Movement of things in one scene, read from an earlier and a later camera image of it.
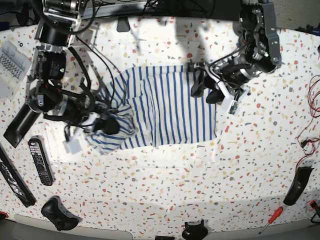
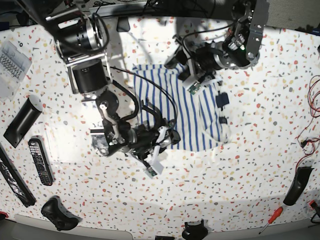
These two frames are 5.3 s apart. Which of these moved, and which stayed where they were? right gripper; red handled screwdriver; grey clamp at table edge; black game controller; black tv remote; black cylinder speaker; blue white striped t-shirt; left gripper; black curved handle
Moved: left gripper; right gripper; blue white striped t-shirt
Stayed: black tv remote; black cylinder speaker; black curved handle; black game controller; grey clamp at table edge; red handled screwdriver
